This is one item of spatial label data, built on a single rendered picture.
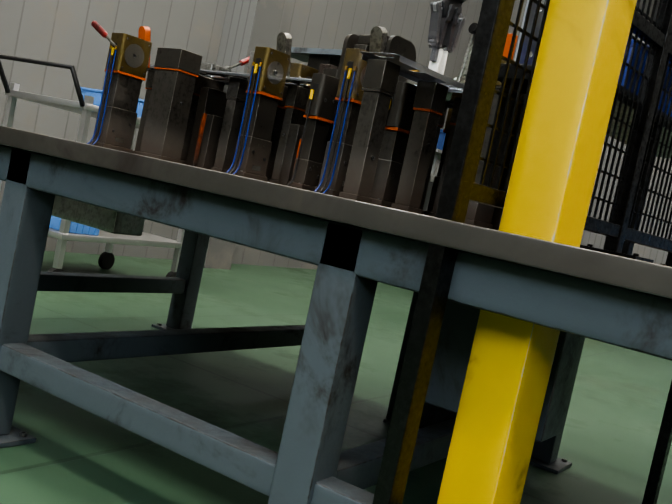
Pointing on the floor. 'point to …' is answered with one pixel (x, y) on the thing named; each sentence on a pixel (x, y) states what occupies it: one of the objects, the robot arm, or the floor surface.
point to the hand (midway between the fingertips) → (437, 63)
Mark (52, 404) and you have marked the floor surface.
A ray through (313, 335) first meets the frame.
